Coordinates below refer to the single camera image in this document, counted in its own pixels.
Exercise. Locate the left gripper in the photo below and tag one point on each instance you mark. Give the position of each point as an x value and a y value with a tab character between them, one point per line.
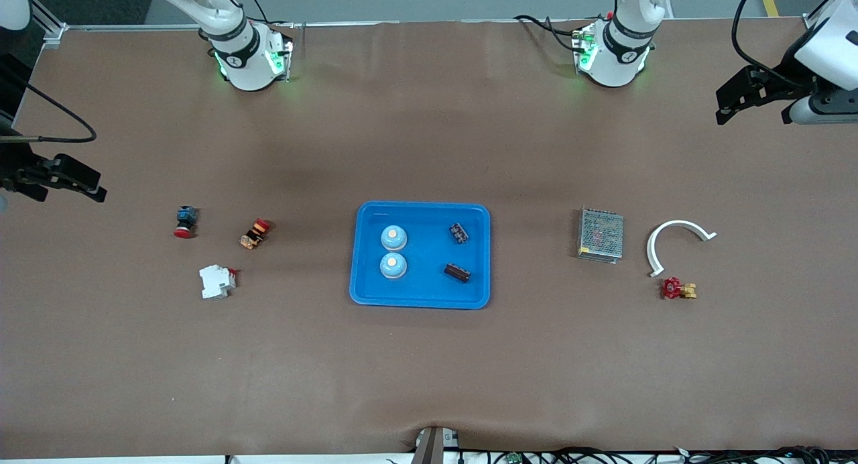
781	82

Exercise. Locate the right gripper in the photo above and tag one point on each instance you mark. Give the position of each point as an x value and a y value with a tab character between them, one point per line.
13	161

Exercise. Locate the blue white call bell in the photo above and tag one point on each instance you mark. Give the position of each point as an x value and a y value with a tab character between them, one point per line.
393	238
393	266

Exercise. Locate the dark brown cylindrical capacitor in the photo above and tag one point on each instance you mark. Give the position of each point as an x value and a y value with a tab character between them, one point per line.
457	273
458	233

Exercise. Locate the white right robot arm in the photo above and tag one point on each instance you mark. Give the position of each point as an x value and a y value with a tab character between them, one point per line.
241	55

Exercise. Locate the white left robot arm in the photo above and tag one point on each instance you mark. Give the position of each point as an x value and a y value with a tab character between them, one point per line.
620	48

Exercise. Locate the red blue push button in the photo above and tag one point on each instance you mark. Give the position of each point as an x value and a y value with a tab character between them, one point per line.
186	219

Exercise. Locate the white circuit breaker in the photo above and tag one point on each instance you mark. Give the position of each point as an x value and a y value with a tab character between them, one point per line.
216	281

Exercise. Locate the white curved plastic clamp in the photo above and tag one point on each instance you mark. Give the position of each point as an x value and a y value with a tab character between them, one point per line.
649	253

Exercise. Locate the metal mesh power supply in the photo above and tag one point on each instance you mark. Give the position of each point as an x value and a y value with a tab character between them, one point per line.
601	236

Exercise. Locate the red handwheel brass valve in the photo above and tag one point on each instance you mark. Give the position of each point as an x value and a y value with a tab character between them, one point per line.
672	288

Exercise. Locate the blue plastic tray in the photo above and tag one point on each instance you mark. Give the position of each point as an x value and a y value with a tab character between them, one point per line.
429	283

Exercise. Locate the aluminium frame rail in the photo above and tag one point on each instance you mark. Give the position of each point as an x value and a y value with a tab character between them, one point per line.
813	23
53	31

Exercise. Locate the orange red selector switch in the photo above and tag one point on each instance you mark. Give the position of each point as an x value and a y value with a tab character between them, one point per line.
253	236

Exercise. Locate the grey metal bracket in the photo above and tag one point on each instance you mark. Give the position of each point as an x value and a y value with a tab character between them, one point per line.
432	447

